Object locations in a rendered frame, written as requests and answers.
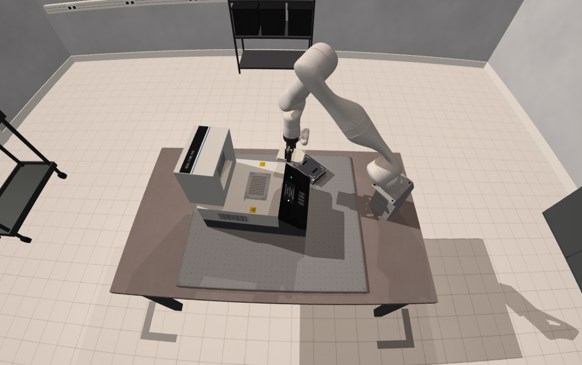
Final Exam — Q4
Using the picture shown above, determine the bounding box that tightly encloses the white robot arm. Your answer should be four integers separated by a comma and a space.
278, 43, 404, 194

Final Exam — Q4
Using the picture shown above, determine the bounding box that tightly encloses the dark grey rectangular frame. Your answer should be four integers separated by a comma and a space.
292, 154, 327, 185

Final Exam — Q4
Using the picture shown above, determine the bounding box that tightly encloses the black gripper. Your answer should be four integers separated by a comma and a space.
283, 135, 299, 163

